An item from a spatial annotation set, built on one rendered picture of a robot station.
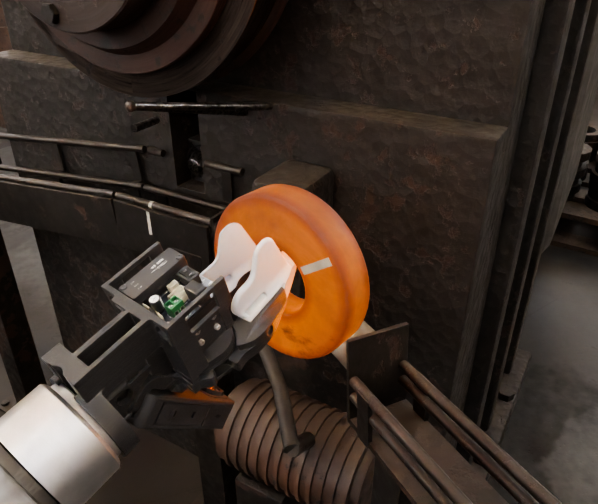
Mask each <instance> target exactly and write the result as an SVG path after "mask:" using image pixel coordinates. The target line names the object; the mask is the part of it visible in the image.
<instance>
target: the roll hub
mask: <svg viewBox="0 0 598 504"><path fill-rule="evenodd" d="M19 1H20V2H21V4H22V5H23V6H24V7H25V8H26V9H28V10H29V11H30V12H31V13H32V14H33V15H34V16H36V17H37V18H38V19H40V20H41V21H43V22H44V23H45V21H44V19H43V17H42V15H41V14H40V13H41V6H42V4H43V3H50V4H54V6H55V8H56V10H57V11H58V13H59V16H58V22H57V24H47V23H46V24H47V25H49V26H51V27H53V28H55V29H58V30H61V31H64V32H67V33H73V34H85V33H91V32H96V31H101V30H107V29H112V28H117V27H121V26H123V25H126V24H128V23H130V22H132V21H133V20H135V19H136V18H138V17H139V16H140V15H141V14H142V13H143V12H144V11H145V10H146V9H147V8H148V7H149V5H150V4H151V3H152V1H153V0H19Z"/></svg>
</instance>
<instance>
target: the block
mask: <svg viewBox="0 0 598 504"><path fill-rule="evenodd" d="M333 177H334V174H333V171H332V170H331V169H330V168H328V167H323V166H318V165H314V164H309V163H304V162H300V161H295V160H287V161H285V162H283V163H281V164H280V165H278V166H276V167H275V168H273V169H271V170H270V171H268V172H266V173H265V174H263V175H261V176H260V177H258V178H256V179H255V180H254V182H253V185H252V191H254V190H256V189H259V188H261V187H264V186H267V185H271V184H286V185H292V186H296V187H299V188H302V189H304V190H307V191H309V192H311V193H312V194H314V195H316V196H317V197H319V198H320V199H322V200H323V201H324V202H326V203H327V204H328V205H329V206H330V207H331V208H332V207H333ZM290 292H291V293H292V294H294V295H295V296H297V297H299V298H302V299H305V286H304V282H303V279H302V276H301V274H300V271H299V270H298V268H296V272H295V276H294V280H293V283H292V286H291V289H290Z"/></svg>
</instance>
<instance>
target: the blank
mask: <svg viewBox="0 0 598 504"><path fill-rule="evenodd" d="M231 223H238V224H240V225H241V226H242V227H243V228H244V230H245V231H246V232H247V234H248V235H249V236H250V238H251V239H252V241H253V242H254V243H255V245H256V246H257V245H258V244H259V242H260V241H261V240H263V239H264V238H267V237H269V238H271V239H272V240H273V241H274V242H275V244H276V246H277V247H278V248H279V249H280V250H282V251H283V252H285V253H286V254H287V255H288V256H289V257H290V258H291V259H292V261H293V262H294V263H295V265H296V266H297V268H298V270H299V271H300V274H301V276H302V279H303V282H304V286H305V299H302V298H299V297H297V296H295V295H294V294H292V293H291V292H289V294H288V297H287V304H286V306H285V309H284V311H283V314H282V316H281V319H280V321H279V324H278V326H277V329H276V331H275V333H274V335H273V337H272V338H271V340H270V341H269V342H268V343H267V344H268V345H269V346H271V347H272V348H274V349H276V350H277V351H279V352H281V353H284V354H286V355H289V356H292V357H296V358H302V359H312V358H319V357H322V356H325V355H327V354H329V353H331V352H332V351H334V350H335V349H336V348H337V347H339V346H340V345H341V344H342V343H344V342H345V341H346V340H347V339H349V338H350V337H351V336H352V335H353V334H354V333H355V332H356V331H357V330H358V329H359V327H360V326H361V324H362V322H363V320H364V318H365V315H366V312H367V309H368V304H369V297H370V285H369V276H368V271H367V267H366V263H365V260H364V257H363V254H362V252H361V249H360V247H359V245H358V243H357V241H356V239H355V237H354V235H353V234H352V232H351V231H350V229H349V228H348V226H347V225H346V223H345V222H344V221H343V220H342V218H341V217H340V216H339V215H338V214H337V213H336V212H335V211H334V210H333V209H332V208H331V207H330V206H329V205H328V204H327V203H326V202H324V201H323V200H322V199H320V198H319V197H317V196H316V195H314V194H312V193H311V192H309V191H307V190H304V189H302V188H299V187H296V186H292V185H286V184H271V185H267V186H264V187H261V188H259V189H256V190H254V191H252V192H250V193H247V194H245V195H243V196H240V197H238V198H237V199H235V200H234V201H232V202H231V203H230V204H229V205H228V206H227V208H226V209H225V210H224V212H223V213H222V215H221V217H220V219H219V221H218V224H217V227H216V232H215V240H214V251H215V258H216V256H217V250H218V240H219V235H220V232H221V231H222V230H223V229H224V228H225V227H226V226H227V225H228V224H231Z"/></svg>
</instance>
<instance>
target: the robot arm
mask: <svg viewBox="0 0 598 504"><path fill-rule="evenodd" d="M147 257H149V258H150V260H151V262H150V263H149V264H148V265H147V266H145V267H144V268H143V269H142V270H140V271H139V272H138V273H137V274H136V275H134V276H133V277H132V278H131V279H130V280H128V281H127V282H126V283H125V284H124V282H123V280H122V278H123V277H124V276H125V275H126V274H128V273H129V272H130V271H131V270H133V269H134V268H135V267H136V266H137V265H139V264H140V263H141V262H142V261H144V260H145V259H146V258H147ZM296 268H297V266H296V265H295V263H294V262H293V261H292V259H291V258H290V257H289V256H288V255H287V254H286V253H285V252H283V251H282V250H280V249H279V248H278V247H277V246H276V244H275V242H274V241H273V240H272V239H271V238H269V237H267V238H264V239H263V240H261V241H260V242H259V244H258V245H257V246H256V245H255V243H254V242H253V241H252V239H251V238H250V236H249V235H248V234H247V232H246V231H245V230H244V228H243V227H242V226H241V225H240V224H238V223H231V224H228V225H227V226H226V227H225V228H224V229H223V230H222V231H221V232H220V235H219V240H218V250H217V256H216V258H215V260H214V262H213V263H212V264H211V265H209V266H208V267H207V268H206V269H205V270H204V271H203V272H202V273H201V274H200V272H198V271H196V270H194V269H192V268H190V267H189V266H188V263H187V261H186V259H185V256H184V255H183V254H181V253H179V252H177V251H175V250H173V249H171V248H167V249H166V250H165V251H163V249H162V246H161V244H160V242H158V241H157V242H156V243H154V244H153V245H152V246H151V247H149V248H148V249H147V250H146V251H144V252H143V253H142V254H141V255H139V256H138V257H137V258H136V259H134V260H133V261H132V262H131V263H129V264H128V265H127V266H126V267H124V268H123V269H122V270H121V271H119V272H118V273H117V274H116V275H114V276H113V277H112V278H111V279H109V280H108V281H107V282H106V283H104V284H103V285H102V286H101V287H102V289H103V291H104V292H105V294H106V296H107V297H108V299H109V301H110V303H111V304H112V306H113V308H114V309H115V311H116V313H117V316H116V317H115V318H114V319H113V320H111V321H110V322H109V323H108V324H107V325H105V326H104V327H103V328H102V329H101V330H100V331H98V332H97V333H96V334H95V335H94V336H92V337H91V338H90V339H89V340H88V341H87V342H85V343H84V344H83V345H82V346H81V347H80V348H78V349H77V350H76V351H75V352H74V353H71V352H70V351H69V350H67V349H66V348H65V347H64V346H63V345H61V344H60V343H58V344H57V345H56V346H55V347H53V348H52V349H51V350H50V351H49V352H47V353H46V354H45V355H44V356H43V357H41V358H42V360H43V361H44V362H45V364H46V365H47V366H48V367H49V369H50V370H51V371H52V372H53V374H54V376H52V377H51V378H50V379H49V380H50V382H51V384H52V386H51V387H50V386H48V385H46V384H40V385H38V386H37V387H36V388H35V389H34V390H32V391H31V392H30V393H29V394H28V395H26V396H25V397H24V398H23V399H22V400H21V401H19V402H18V403H17V404H16V405H15V406H13V407H12V408H11V409H10V410H9V411H8V412H6V413H5V414H4V415H3V416H2V417H0V504H85V503H86V502H87V501H88V500H89V499H90V498H91V497H92V496H93V495H94V494H95V493H96V492H97V491H98V490H99V489H100V488H101V487H102V486H103V484H104V483H105V482H106V481H107V480H108V479H109V478H110V477H111V476H112V475H113V474H114V473H115V472H116V471H117V470H118V469H119V468H120V460H119V458H118V456H119V455H121V456H123V457H125V456H126V455H127V454H128V453H129V452H130V451H131V450H132V449H133V448H134V447H135V446H136V445H137V444H138V443H139V442H140V440H139V438H138V436H137V435H136V433H135V432H134V430H133V429H132V428H131V426H130V425H129V424H128V423H127V421H128V422H129V423H131V424H132V425H133V426H135V427H136V428H140V429H223V426H224V424H225V422H226V420H227V418H228V416H229V414H230V412H231V409H232V407H233V405H234V403H235V402H234V401H233V400H231V399H230V398H228V397H227V396H226V395H224V391H223V390H222V389H220V388H219V387H218V386H217V384H218V383H217V381H218V380H219V379H221V378H222V377H223V376H225V375H227V374H228V373H230V372H231V371H232V370H233V369H236V370H238V371H240V370H242V368H243V366H244V365H245V363H246V362H247V361H248V360H249V359H251V358H252V357H253V356H255V355H256V354H257V353H258V352H260V351H261V350H262V349H263V348H264V347H265V346H266V345H267V343H268V342H269V341H270V340H271V338H272V337H273V335H274V333H275V331H276V329H277V326H278V324H279V321H280V319H281V316H282V314H283V311H284V309H285V306H286V304H287V297H288V294H289V292H290V289H291V286H292V283H293V280H294V276H295V272H296ZM230 308H231V311H232V313H233V314H235V315H237V316H238V317H237V319H236V321H233V319H232V316H231V314H230V311H229V309H230Z"/></svg>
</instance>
